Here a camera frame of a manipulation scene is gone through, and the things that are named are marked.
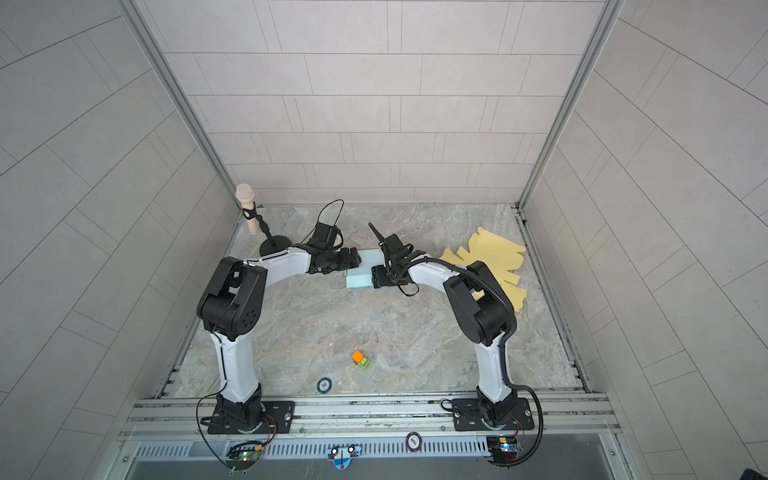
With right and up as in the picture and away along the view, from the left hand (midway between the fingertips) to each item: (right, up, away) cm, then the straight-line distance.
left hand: (360, 256), depth 99 cm
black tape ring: (-6, -31, -24) cm, 39 cm away
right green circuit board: (+37, -41, -32) cm, 64 cm away
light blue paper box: (+1, -6, -6) cm, 9 cm away
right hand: (+7, -7, -3) cm, 10 cm away
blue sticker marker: (+1, -41, -34) cm, 53 cm away
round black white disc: (+16, -40, -31) cm, 53 cm away
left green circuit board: (-21, -41, -34) cm, 57 cm away
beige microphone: (-31, +19, -16) cm, 39 cm away
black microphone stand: (-31, +4, +1) cm, 31 cm away
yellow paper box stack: (+48, 0, +2) cm, 48 cm away
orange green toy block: (+4, -26, -22) cm, 34 cm away
